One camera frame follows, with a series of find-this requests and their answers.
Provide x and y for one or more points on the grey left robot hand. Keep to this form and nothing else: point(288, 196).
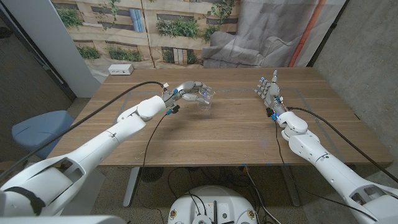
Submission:
point(186, 88)

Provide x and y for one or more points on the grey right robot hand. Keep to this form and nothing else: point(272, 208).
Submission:
point(272, 93)

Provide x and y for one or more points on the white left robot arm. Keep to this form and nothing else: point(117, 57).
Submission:
point(93, 149)

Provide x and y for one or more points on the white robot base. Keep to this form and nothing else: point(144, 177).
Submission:
point(211, 199)

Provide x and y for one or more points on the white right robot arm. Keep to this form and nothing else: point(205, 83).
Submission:
point(335, 174)

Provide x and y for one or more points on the printed fabric backdrop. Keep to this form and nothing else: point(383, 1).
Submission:
point(248, 31)

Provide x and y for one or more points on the white power strip box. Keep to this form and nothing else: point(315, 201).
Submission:
point(120, 69)

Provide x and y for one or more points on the black round mesh disc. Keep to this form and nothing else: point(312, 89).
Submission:
point(151, 174)

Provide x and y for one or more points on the grey metal table leg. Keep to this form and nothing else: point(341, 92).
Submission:
point(290, 186)
point(130, 186)

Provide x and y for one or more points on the white pillar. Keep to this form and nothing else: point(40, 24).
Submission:
point(56, 46)

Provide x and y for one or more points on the blue grey chair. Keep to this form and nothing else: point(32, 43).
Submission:
point(40, 129)

